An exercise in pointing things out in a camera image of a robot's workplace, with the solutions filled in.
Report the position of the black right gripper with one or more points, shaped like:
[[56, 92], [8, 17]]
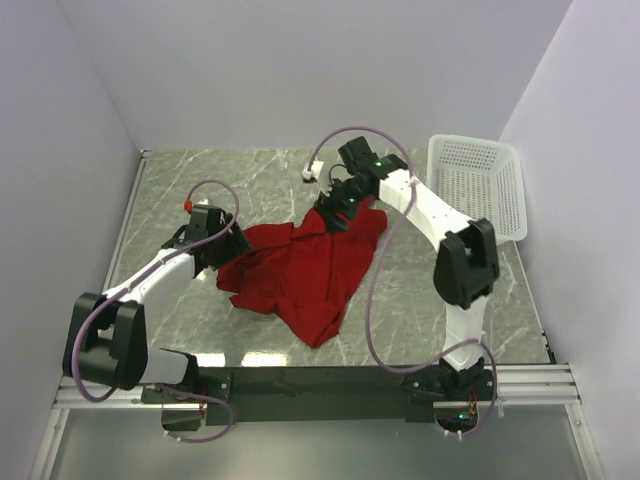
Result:
[[328, 207]]

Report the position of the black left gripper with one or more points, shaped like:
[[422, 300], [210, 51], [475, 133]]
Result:
[[238, 244]]

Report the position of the red t shirt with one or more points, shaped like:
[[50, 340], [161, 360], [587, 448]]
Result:
[[304, 274]]

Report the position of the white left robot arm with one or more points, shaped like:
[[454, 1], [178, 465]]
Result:
[[107, 338]]

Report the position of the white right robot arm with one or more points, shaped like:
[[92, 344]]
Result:
[[467, 264]]

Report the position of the white plastic basket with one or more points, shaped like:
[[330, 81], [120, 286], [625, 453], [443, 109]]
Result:
[[480, 178]]

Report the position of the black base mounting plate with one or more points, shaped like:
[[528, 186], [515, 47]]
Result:
[[263, 394]]

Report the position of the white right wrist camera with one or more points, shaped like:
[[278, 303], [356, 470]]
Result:
[[312, 173]]

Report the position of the aluminium frame rail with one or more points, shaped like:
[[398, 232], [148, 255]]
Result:
[[537, 384]]

